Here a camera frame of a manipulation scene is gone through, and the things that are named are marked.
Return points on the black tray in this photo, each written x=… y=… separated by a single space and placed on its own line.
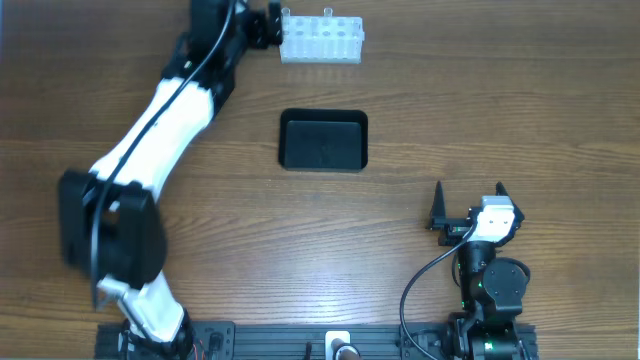
x=325 y=142

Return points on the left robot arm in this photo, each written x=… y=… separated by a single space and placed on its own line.
x=185 y=120

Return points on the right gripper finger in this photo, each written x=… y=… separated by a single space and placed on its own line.
x=501 y=190
x=438 y=202

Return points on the mounting rail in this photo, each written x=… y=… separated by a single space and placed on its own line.
x=280 y=342

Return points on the white test tube rack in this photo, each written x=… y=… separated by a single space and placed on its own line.
x=320 y=47

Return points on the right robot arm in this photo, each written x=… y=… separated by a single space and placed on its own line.
x=500 y=285

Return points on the clear test tube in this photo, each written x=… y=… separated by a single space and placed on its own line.
x=328 y=12
x=286 y=12

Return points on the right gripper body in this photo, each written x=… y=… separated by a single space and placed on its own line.
x=452 y=231

